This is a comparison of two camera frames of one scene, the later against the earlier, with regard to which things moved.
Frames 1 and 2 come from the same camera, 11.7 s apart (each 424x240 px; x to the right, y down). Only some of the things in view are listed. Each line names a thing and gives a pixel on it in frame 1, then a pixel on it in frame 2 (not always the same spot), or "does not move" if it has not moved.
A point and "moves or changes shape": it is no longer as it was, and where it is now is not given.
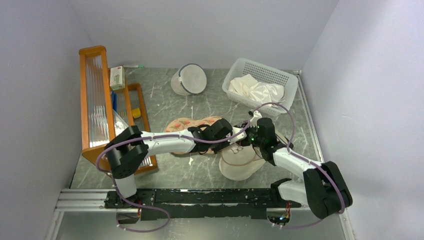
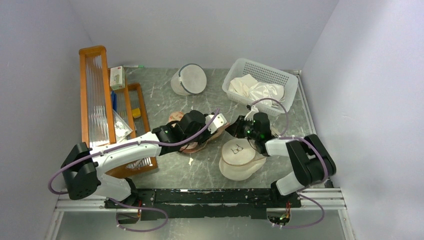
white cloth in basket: [247, 85] does not move
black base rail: [199, 204] does not move
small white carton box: [117, 77] does not move
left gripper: [216, 149] to [202, 140]
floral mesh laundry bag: [183, 123] moves or changes shape
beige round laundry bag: [239, 162] does not move
